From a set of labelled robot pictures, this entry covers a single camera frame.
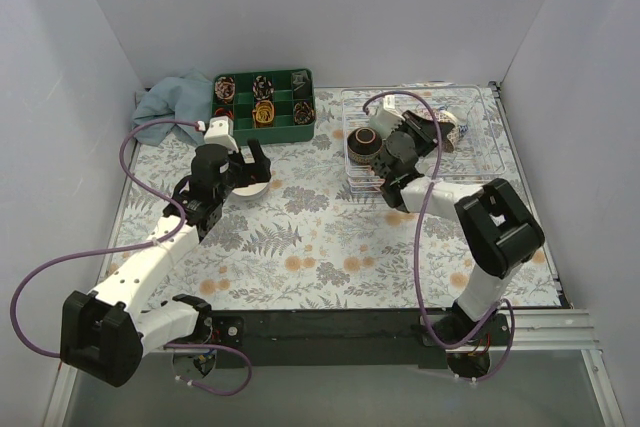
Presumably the light blue denim cloth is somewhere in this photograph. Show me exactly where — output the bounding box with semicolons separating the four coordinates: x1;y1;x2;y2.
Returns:
131;70;213;147

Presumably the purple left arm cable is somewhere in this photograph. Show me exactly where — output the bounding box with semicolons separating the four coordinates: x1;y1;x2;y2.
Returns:
9;118;254;396

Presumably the pink black rolled band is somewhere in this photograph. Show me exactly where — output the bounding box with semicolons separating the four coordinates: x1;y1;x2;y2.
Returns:
214;76;236;104

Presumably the black gold bowl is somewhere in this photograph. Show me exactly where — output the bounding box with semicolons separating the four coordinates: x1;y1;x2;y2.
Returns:
347;127;383;165

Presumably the white wire dish rack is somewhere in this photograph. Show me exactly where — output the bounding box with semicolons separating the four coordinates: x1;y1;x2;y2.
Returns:
340;83;505;183

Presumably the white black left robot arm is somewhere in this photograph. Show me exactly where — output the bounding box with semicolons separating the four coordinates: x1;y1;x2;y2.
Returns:
60;139;271;387

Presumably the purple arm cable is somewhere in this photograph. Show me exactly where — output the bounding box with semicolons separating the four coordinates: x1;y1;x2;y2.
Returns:
9;118;254;396
363;91;516;381

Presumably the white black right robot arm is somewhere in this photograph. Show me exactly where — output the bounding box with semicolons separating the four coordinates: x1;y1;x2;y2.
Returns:
369;109;545;349

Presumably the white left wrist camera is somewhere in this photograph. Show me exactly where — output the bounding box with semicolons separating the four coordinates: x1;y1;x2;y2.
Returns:
204;116;239;153

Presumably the blue zigzag pattern bowl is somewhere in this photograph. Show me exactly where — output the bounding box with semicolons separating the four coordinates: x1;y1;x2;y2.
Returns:
447;106;469;138

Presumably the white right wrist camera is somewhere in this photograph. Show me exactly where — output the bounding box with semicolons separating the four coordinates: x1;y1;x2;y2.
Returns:
369;94;403;139

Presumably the yellow rolled band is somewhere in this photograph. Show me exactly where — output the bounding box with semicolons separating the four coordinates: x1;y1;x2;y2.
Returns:
252;100;275;128

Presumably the brown checker pattern bowl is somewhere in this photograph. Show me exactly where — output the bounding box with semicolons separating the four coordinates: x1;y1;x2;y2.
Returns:
434;110;461;153

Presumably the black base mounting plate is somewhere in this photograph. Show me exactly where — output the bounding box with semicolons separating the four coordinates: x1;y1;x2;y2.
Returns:
158;307;516;369

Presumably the grey folded item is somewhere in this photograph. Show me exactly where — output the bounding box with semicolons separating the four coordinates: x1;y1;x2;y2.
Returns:
291;70;312;99

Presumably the plain white bowl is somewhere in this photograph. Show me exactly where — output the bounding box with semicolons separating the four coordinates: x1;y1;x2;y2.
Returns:
231;181;270;201

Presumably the brown floral rolled band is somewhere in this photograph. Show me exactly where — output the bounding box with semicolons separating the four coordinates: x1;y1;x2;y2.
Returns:
293;101;315;125

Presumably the orange black rolled band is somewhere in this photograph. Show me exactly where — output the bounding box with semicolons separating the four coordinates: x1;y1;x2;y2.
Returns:
213;107;234;120

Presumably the black white rolled band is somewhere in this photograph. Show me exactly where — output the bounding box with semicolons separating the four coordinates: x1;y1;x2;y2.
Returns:
252;75;274;101

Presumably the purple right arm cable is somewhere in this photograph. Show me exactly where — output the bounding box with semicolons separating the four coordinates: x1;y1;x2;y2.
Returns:
363;91;516;381

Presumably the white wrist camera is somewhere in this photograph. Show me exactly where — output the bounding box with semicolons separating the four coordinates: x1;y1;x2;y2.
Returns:
369;94;403;139
204;116;239;153

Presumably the green compartment organizer tray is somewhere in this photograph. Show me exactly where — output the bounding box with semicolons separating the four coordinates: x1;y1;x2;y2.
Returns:
211;68;316;145

